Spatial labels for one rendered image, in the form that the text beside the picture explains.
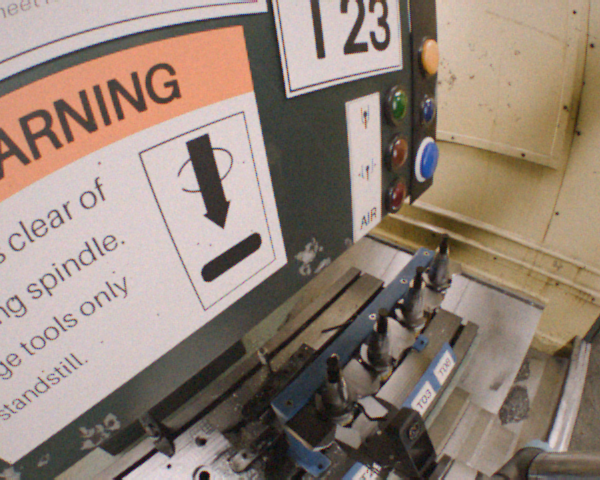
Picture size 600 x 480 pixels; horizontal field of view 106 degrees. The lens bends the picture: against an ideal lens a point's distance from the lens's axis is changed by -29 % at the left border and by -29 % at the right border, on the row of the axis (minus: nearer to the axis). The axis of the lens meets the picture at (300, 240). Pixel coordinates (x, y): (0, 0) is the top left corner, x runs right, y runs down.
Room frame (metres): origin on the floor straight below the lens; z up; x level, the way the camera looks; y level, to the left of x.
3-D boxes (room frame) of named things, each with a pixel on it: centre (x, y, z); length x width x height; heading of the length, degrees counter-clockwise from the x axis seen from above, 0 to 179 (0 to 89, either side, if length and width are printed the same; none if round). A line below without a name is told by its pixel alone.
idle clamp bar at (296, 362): (0.41, 0.11, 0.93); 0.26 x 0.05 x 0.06; 136
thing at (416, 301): (0.35, -0.18, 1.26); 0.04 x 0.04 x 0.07
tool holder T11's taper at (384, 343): (0.28, -0.10, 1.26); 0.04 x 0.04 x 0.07
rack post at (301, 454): (0.21, 0.06, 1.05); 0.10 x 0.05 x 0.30; 41
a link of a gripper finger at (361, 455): (0.14, -0.04, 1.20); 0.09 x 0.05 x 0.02; 54
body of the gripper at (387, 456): (0.11, -0.10, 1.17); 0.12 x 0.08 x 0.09; 41
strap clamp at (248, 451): (0.22, 0.16, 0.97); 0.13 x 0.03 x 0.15; 131
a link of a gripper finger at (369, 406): (0.21, -0.06, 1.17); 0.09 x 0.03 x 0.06; 27
